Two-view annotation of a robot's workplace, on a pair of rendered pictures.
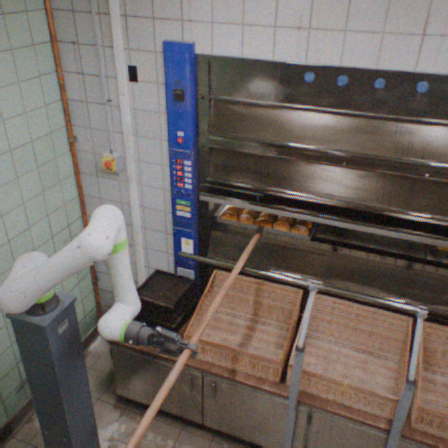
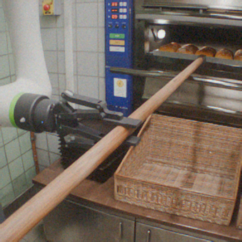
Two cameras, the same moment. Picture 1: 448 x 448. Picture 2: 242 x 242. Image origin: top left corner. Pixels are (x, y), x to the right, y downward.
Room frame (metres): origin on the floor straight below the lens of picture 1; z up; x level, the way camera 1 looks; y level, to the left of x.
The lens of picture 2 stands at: (0.76, 0.09, 1.44)
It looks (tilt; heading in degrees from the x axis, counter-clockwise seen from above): 23 degrees down; 5
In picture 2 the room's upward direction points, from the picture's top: straight up
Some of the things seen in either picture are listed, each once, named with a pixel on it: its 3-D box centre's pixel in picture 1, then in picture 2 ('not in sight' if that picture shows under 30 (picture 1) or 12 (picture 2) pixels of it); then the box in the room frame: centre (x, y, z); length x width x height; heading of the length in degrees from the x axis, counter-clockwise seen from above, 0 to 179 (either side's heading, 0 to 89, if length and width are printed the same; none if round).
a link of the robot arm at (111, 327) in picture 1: (115, 326); (9, 106); (1.41, 0.45, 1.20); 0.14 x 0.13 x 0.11; 70
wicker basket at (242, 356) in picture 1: (244, 321); (185, 163); (1.97, -0.12, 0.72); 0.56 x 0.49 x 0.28; 71
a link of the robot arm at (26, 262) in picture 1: (33, 277); not in sight; (1.52, 0.79, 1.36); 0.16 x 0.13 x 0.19; 0
